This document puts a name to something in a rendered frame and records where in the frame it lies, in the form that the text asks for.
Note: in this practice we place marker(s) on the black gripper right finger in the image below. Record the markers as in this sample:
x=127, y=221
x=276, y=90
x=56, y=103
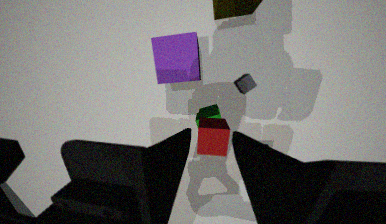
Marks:
x=284, y=190

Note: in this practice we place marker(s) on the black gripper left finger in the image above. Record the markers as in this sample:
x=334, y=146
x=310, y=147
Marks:
x=154, y=172

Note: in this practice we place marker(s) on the red block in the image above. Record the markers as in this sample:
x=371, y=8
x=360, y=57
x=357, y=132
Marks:
x=213, y=137

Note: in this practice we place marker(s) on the yellow cube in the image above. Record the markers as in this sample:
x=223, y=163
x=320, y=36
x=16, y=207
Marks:
x=233, y=8

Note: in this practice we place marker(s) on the purple block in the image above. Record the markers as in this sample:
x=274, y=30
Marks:
x=176, y=58

